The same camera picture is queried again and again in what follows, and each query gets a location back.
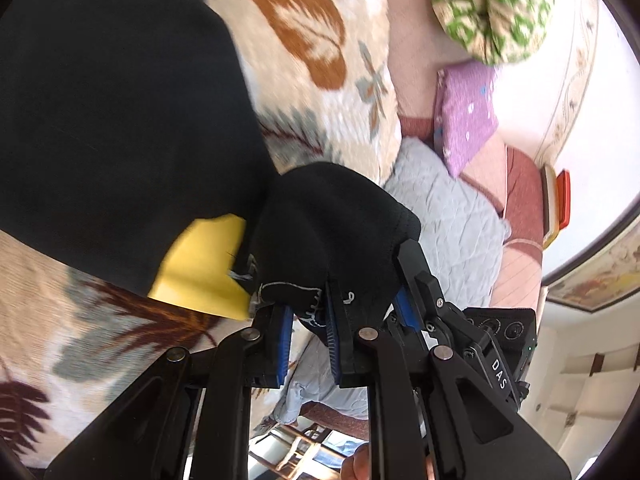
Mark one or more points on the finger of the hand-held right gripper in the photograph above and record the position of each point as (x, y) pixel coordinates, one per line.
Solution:
(417, 275)

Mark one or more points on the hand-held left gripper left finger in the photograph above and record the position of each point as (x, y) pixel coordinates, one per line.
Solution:
(285, 340)

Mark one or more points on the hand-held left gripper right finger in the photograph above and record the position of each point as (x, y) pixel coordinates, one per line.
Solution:
(334, 345)

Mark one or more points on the black pants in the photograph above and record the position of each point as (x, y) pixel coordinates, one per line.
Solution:
(100, 110)

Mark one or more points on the person's right hand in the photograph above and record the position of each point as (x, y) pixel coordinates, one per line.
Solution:
(356, 465)

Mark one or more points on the grey quilted blanket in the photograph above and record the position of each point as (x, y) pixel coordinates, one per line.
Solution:
(450, 220)

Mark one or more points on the wooden chair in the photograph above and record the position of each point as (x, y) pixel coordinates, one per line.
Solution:
(295, 447)

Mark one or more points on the yellow cloth piece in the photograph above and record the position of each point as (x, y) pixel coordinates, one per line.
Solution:
(200, 270)

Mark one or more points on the cream flat book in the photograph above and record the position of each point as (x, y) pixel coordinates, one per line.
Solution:
(547, 195)

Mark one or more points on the purple floral folded cloth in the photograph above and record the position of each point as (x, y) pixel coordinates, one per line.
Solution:
(467, 115)

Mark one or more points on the pink bed sheet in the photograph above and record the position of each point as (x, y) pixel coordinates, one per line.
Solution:
(415, 75)

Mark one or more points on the leaf print fleece blanket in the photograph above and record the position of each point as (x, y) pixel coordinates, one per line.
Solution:
(310, 25)

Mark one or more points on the green patterned folded quilt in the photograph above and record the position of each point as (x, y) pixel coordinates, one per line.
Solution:
(480, 5)

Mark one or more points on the white wall shelf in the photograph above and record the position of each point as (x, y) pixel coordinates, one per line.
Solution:
(580, 360)

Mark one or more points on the wall poster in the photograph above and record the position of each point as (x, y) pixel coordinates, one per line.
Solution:
(600, 280)

